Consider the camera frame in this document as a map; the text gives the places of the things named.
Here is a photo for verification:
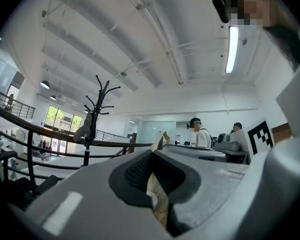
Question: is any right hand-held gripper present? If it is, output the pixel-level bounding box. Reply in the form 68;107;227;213
187;55;300;240

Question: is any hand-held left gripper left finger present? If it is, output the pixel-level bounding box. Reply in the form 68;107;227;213
6;148;173;240

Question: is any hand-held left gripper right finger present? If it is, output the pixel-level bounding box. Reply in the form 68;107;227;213
153;145;251;237

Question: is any black metal coat rack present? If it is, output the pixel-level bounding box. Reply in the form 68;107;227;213
82;74;122;168

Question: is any grey cloth hanging on rack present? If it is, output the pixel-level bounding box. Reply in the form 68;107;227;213
73;109;95;144

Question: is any white desk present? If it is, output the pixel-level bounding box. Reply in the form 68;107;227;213
162;143;248;164

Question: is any grey desktop machine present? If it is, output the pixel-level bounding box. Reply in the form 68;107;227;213
213;132;242;153

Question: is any black office chair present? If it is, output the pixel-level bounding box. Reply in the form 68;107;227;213
0;150;66;205

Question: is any large glass window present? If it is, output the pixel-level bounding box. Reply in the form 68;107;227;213
43;104;84;133

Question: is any black metal railing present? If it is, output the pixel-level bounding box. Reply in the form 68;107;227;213
0;85;155;192

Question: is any long white ceiling light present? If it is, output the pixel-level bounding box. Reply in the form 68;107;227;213
224;25;240;74

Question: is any person's head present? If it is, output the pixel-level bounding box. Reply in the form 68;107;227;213
229;0;291;32

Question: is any black head-mounted camera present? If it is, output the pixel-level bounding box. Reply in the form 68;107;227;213
212;0;231;24

